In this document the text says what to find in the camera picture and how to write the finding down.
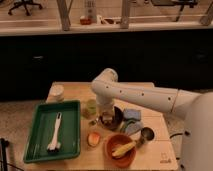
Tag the metal cup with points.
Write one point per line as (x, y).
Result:
(147, 134)

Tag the green cup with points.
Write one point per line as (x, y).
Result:
(90, 108)

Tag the blue sponge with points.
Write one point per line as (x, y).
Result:
(132, 114)

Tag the wooden whiteboard eraser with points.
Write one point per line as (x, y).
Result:
(107, 119)

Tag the orange yellow toy fruit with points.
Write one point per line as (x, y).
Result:
(93, 139)

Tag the grey cloth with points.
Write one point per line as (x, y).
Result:
(133, 127)

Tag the small green toy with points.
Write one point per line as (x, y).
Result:
(93, 122)

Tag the green bean pod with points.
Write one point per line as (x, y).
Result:
(126, 124)

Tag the white cylindrical container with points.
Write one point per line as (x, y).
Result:
(57, 92)

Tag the black stand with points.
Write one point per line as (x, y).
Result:
(3, 155)

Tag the white brush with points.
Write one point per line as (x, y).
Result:
(54, 145)

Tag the red object on floor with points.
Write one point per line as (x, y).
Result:
(85, 21)

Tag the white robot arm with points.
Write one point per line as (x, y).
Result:
(196, 109)

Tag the green plastic tray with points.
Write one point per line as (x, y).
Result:
(42, 131)

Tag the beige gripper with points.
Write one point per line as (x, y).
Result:
(107, 109)

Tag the yellow corn cob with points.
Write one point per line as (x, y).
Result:
(121, 150)

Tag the black office chair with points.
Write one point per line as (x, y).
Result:
(24, 3)

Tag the purple bowl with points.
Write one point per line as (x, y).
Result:
(116, 121)

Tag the orange bowl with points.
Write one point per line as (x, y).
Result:
(112, 143)

